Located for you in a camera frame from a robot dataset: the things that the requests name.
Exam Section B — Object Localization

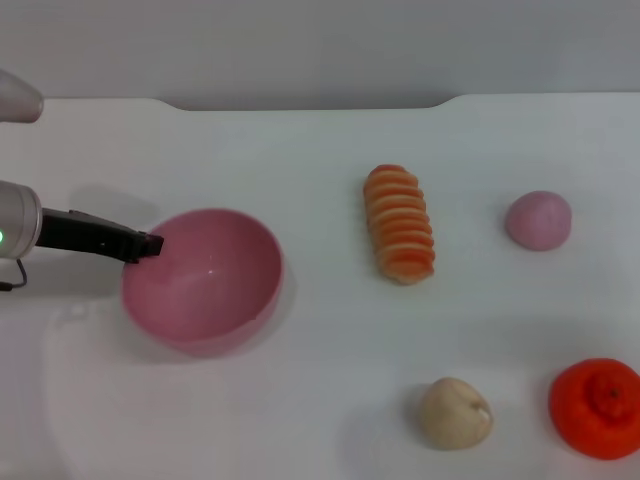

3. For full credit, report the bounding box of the pink plastic bowl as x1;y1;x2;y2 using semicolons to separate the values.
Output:
121;208;285;359

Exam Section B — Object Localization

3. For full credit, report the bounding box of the pink round bun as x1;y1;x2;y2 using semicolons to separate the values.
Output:
503;190;573;253

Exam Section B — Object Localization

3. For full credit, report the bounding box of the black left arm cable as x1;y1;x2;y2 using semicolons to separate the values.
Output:
0;257;29;293

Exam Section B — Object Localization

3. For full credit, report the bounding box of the beige round bun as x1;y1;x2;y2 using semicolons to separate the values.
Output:
416;376;495;451

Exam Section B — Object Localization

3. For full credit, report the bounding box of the orange white striped bread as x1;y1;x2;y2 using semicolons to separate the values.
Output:
363;163;436;286

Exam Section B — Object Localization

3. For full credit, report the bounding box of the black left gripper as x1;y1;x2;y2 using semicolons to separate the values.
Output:
37;207;166;265

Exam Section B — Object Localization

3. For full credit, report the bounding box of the orange tangerine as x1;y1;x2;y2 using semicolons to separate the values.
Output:
547;357;640;461

